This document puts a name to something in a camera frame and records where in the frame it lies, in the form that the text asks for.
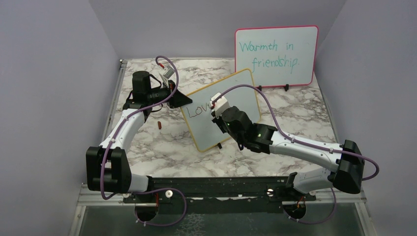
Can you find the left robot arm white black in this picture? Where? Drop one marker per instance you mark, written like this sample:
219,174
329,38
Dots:
107,165

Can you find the pink board stand feet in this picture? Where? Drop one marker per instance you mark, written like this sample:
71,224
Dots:
263,89

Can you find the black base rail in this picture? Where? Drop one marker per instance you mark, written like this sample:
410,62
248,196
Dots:
218,195

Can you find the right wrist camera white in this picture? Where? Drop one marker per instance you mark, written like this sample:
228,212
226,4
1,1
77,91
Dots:
218,104

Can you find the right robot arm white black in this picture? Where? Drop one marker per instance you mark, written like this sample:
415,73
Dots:
340,166

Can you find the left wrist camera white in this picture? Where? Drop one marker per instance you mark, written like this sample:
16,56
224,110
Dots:
165,74

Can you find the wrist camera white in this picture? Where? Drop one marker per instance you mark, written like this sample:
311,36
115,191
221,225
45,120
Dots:
165,74
218,104

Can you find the pink framed whiteboard with writing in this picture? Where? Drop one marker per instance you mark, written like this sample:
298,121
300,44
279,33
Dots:
277,56

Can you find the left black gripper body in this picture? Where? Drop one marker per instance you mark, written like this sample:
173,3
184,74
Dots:
161,94

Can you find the yellow framed whiteboard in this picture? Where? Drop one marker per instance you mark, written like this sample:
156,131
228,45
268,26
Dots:
197,115

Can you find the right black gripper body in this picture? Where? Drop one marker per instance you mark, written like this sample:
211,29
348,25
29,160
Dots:
221,123

